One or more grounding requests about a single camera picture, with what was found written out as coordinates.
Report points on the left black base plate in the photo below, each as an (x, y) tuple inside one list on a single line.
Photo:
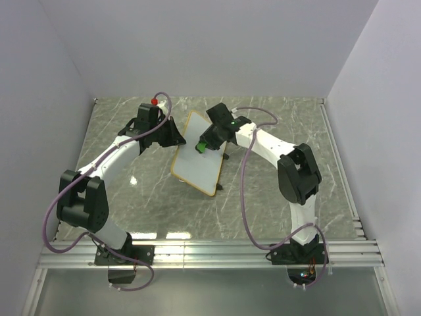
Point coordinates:
[(128, 256)]

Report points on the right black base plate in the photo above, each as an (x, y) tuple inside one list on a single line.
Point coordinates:
[(296, 254)]

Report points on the aluminium mounting rail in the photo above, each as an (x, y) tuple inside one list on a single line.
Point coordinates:
[(216, 254)]

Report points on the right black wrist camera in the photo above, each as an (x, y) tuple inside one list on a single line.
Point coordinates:
[(220, 115)]

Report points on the green whiteboard eraser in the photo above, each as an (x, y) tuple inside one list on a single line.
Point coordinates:
[(201, 147)]

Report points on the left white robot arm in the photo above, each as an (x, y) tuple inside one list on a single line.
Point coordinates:
[(84, 202)]

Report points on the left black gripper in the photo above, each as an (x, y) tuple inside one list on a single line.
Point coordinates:
[(175, 139)]

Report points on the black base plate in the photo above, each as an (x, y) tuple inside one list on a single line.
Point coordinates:
[(128, 256), (296, 254)]

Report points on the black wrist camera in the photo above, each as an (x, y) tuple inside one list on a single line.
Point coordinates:
[(220, 115), (147, 116)]

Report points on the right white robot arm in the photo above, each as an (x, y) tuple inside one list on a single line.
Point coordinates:
[(298, 173)]

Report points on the white board with orange frame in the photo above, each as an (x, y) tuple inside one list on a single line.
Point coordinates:
[(200, 170)]

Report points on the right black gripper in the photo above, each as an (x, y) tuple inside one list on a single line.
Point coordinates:
[(206, 137)]

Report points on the right side aluminium rail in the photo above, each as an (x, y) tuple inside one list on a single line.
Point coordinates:
[(358, 228)]

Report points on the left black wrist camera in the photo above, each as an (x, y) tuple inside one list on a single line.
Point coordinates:
[(147, 116)]

